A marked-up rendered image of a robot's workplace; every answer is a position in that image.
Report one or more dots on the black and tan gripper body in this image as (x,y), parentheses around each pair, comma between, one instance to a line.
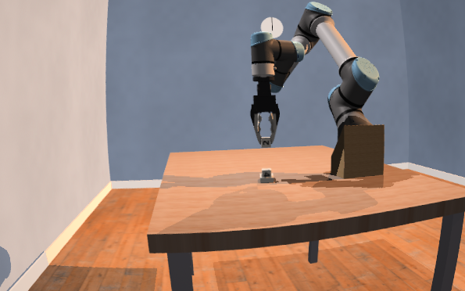
(264,102)

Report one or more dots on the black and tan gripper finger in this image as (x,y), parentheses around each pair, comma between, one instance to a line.
(275,117)
(255,117)

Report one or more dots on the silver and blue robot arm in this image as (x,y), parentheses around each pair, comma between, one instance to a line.
(359,76)

